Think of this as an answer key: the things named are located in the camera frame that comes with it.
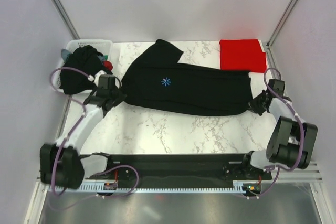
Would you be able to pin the aluminium frame post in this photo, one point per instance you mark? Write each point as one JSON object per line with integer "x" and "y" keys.
{"x": 66, "y": 19}
{"x": 288, "y": 10}

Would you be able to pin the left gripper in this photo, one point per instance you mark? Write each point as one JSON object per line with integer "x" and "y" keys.
{"x": 120, "y": 98}

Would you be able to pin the black t-shirt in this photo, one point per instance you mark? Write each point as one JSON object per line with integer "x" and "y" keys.
{"x": 157, "y": 80}

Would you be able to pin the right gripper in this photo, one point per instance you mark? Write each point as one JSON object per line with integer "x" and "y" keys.
{"x": 253, "y": 106}

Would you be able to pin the red garment in basket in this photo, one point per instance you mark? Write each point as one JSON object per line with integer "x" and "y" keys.
{"x": 108, "y": 65}

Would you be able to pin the white plastic laundry basket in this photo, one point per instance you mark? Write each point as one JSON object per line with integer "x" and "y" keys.
{"x": 103, "y": 46}

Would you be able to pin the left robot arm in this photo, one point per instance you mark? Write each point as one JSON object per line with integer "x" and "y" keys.
{"x": 60, "y": 162}

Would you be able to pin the left aluminium frame post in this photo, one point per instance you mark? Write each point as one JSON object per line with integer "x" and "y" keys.
{"x": 66, "y": 19}

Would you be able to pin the folded red t-shirt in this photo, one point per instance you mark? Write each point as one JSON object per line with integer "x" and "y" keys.
{"x": 245, "y": 54}

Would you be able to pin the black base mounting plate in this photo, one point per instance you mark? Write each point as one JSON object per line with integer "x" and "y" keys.
{"x": 179, "y": 171}

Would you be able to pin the dark clothes pile in basket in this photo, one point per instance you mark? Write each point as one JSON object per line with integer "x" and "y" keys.
{"x": 84, "y": 61}

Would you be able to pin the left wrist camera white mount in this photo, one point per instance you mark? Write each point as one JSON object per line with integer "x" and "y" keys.
{"x": 95, "y": 79}

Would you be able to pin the teal garment in basket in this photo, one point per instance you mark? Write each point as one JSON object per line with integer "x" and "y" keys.
{"x": 65, "y": 54}

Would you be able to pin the right aluminium frame post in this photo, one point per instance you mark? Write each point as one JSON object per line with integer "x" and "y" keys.
{"x": 288, "y": 10}

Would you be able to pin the white slotted cable duct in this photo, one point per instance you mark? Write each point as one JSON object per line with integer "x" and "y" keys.
{"x": 93, "y": 186}

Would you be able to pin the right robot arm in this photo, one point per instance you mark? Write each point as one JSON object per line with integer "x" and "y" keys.
{"x": 292, "y": 141}

